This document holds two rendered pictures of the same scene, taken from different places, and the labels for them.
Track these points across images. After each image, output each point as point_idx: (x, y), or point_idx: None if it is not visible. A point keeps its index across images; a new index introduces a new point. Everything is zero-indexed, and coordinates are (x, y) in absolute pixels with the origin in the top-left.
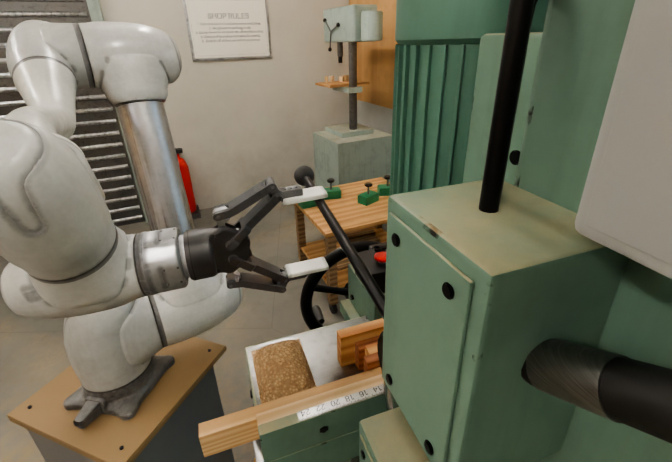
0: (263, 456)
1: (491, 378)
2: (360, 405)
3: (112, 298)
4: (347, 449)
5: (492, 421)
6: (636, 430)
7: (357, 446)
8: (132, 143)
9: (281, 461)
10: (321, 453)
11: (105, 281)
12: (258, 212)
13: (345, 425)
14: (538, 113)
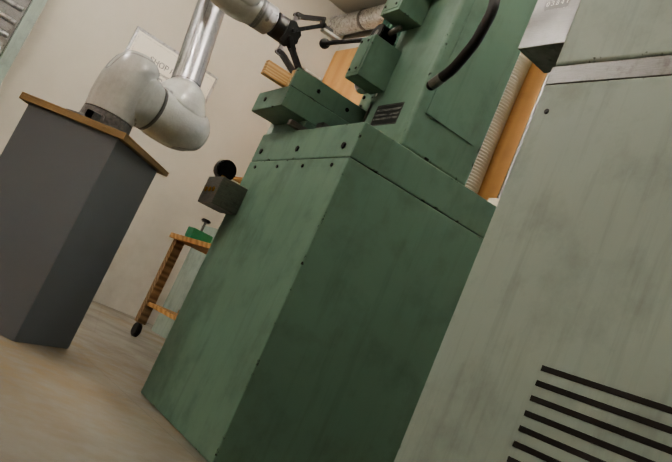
0: (293, 80)
1: None
2: (336, 94)
3: (251, 5)
4: (318, 116)
5: None
6: (436, 5)
7: (323, 119)
8: (204, 8)
9: (296, 91)
10: (309, 105)
11: None
12: (313, 25)
13: (325, 99)
14: None
